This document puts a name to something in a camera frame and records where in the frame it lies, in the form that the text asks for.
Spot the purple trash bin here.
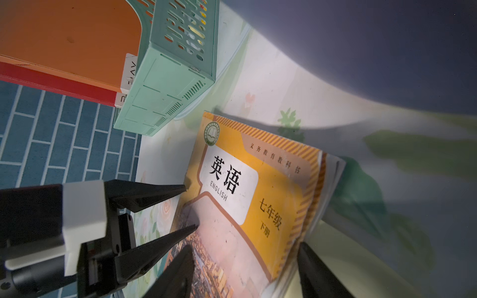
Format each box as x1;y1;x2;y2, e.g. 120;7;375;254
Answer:
227;1;477;115

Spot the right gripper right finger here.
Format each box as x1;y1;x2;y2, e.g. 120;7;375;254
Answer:
297;242;354;298

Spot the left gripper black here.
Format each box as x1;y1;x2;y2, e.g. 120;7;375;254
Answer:
1;180;198;298

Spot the floral table mat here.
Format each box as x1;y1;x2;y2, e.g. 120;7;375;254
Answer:
132;4;477;298

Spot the yellow sticky note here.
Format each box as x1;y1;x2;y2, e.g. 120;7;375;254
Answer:
307;221;422;298

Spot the green plastic file rack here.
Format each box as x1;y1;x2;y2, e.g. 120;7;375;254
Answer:
114;0;220;136

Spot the English textbook yellow cover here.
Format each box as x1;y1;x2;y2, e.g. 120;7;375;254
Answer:
168;112;346;298

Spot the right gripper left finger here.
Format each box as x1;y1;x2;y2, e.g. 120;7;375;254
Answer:
143;245;195;298

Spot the orange file folder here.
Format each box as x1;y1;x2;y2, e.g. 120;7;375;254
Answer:
1;1;142;92

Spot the red file folder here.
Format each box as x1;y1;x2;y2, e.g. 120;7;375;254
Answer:
1;62;126;108

